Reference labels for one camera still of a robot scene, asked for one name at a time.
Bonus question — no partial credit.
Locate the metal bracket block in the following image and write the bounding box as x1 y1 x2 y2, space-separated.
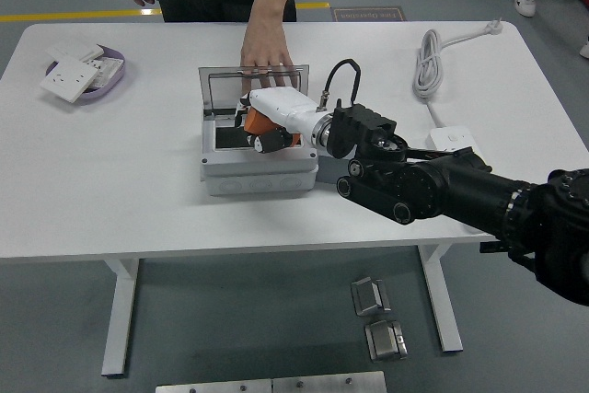
350 275 392 318
364 318 410 362

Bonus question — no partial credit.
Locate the white coiled power cord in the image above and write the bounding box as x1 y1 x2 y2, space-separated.
412 18 506 130

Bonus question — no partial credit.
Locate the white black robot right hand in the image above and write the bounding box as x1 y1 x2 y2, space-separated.
233 87 326 155

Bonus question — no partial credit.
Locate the white power strip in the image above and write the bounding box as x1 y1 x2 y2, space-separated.
425 123 482 153

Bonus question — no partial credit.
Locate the white five-hole socket panel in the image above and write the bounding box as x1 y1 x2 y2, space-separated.
39 55 98 104

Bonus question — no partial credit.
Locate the orange cylinder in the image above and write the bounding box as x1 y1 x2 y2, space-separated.
242 109 303 146

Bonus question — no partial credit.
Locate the steel base plate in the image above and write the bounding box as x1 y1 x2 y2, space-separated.
155 378 273 393
271 370 387 393

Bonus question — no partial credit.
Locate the white table leg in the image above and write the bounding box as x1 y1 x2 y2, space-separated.
417 245 464 353
100 258 142 376

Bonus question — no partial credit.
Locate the person's left hand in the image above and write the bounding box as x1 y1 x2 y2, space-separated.
239 19 295 90

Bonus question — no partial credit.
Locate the purple oval tray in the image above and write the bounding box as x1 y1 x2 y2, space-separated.
44 45 127 102

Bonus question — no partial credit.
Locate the white socket panel back side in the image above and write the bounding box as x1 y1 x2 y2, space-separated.
87 55 124 89

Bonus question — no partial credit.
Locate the grey electrical box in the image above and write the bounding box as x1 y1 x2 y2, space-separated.
198 64 320 197

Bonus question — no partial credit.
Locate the white switch panel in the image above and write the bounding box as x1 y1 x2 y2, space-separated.
44 40 105 64

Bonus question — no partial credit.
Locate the yellow floor tape line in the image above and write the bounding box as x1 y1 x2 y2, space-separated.
0 1 331 24

